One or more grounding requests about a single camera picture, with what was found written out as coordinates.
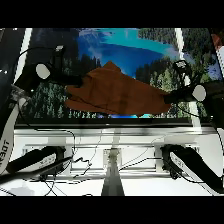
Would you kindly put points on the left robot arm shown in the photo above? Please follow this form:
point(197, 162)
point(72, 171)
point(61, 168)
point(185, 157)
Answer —
point(30, 75)

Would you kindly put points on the silver frame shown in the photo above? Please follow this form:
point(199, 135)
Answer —
point(113, 173)

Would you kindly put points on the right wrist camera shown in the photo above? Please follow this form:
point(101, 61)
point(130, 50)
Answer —
point(181, 65)

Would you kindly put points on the brown garment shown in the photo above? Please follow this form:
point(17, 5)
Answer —
point(116, 91)

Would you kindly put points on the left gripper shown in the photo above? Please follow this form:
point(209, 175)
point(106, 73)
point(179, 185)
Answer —
point(74, 80)

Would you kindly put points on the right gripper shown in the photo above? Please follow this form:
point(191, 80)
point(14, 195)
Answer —
point(174, 98)

